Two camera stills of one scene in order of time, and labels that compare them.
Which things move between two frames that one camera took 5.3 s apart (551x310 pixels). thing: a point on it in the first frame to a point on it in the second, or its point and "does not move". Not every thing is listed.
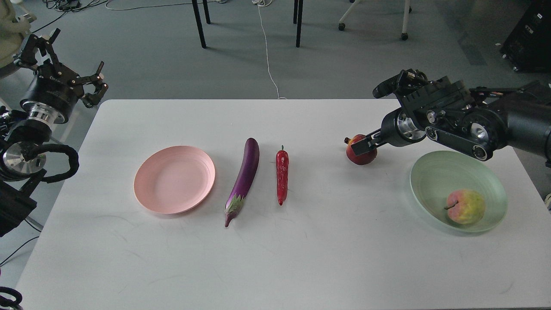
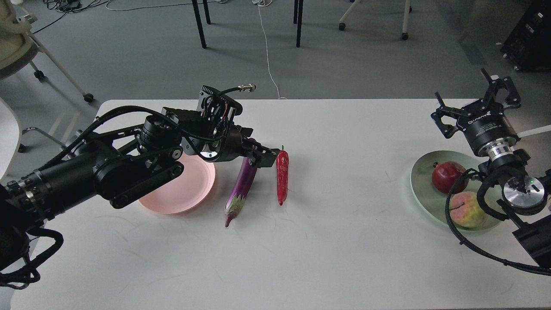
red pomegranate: [364, 159] to [444, 174]
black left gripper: [56, 90] to [228, 143]
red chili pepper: [282, 162] does not move
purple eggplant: [251, 157] does not move
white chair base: [407, 10] does not move
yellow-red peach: [465, 206] does not move
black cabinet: [527, 47] does not move
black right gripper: [398, 128] to [487, 129]
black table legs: [201, 30] does not move
